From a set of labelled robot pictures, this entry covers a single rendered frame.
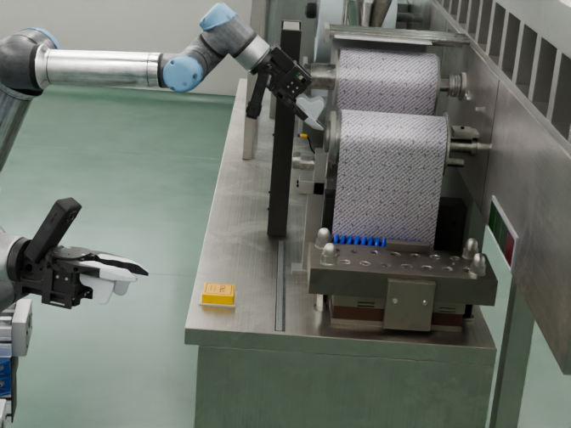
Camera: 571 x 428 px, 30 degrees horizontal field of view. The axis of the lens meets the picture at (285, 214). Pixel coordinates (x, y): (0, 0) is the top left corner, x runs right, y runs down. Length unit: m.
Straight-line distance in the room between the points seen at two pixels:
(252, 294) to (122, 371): 1.63
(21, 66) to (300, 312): 0.80
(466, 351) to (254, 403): 0.46
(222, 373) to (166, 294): 2.37
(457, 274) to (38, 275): 0.96
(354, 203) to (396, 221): 0.10
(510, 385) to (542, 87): 1.02
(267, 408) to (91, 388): 1.63
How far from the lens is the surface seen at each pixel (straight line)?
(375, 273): 2.27
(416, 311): 2.29
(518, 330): 2.74
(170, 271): 4.88
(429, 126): 2.41
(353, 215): 2.43
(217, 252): 2.66
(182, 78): 2.25
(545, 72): 2.01
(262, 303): 2.39
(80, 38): 8.12
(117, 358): 4.09
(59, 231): 1.69
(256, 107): 2.41
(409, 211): 2.43
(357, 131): 2.38
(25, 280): 1.73
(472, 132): 2.44
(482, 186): 2.37
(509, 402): 2.83
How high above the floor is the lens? 1.87
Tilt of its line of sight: 19 degrees down
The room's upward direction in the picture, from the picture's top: 4 degrees clockwise
